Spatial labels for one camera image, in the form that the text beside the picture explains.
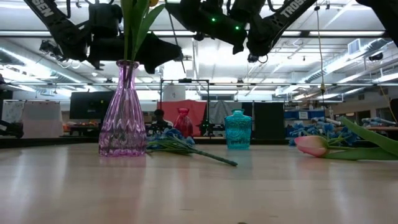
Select black ceiling spotlight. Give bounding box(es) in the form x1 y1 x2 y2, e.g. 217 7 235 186
39 39 71 63

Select black aluminium rig frame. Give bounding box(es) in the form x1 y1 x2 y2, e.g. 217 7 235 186
0 136 398 149

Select white ceiling vent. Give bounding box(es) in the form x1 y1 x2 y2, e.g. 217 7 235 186
347 38 362 55

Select wooden table with equipment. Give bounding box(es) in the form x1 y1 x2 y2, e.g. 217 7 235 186
310 116 398 133

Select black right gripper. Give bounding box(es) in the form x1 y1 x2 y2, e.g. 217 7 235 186
165 0 248 55

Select grey cloth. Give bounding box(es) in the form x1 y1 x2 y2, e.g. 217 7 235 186
207 100 244 125

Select red cloth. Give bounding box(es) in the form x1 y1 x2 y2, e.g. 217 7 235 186
157 99 208 138

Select white board with drawings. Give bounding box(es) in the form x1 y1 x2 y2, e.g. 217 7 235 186
1 101 25 124

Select red glass vase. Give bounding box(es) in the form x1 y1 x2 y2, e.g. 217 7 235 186
173 107 194 138

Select teal glass vase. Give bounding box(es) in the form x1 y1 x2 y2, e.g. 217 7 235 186
224 109 253 151

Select black monitor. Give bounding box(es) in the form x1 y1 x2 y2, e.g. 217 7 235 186
69 90 116 120

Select yellow hanging cord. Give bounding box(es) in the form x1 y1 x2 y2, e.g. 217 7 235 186
313 4 327 98

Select blue artificial flower bunch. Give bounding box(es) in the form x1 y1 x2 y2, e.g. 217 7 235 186
146 127 239 167
285 122 363 147

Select black metal stand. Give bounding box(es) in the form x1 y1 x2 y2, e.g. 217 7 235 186
159 78 211 138

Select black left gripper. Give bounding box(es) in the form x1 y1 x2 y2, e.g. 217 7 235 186
86 2 183 75

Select pink artificial tulip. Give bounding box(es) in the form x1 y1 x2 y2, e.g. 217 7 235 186
294 116 398 162

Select cluttered background desk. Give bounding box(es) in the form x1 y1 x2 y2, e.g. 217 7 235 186
63 120 102 136

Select black partition panel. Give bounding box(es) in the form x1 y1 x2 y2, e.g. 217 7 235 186
252 101 285 144

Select purple glass vase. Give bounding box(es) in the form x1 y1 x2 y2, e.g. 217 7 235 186
98 60 147 157

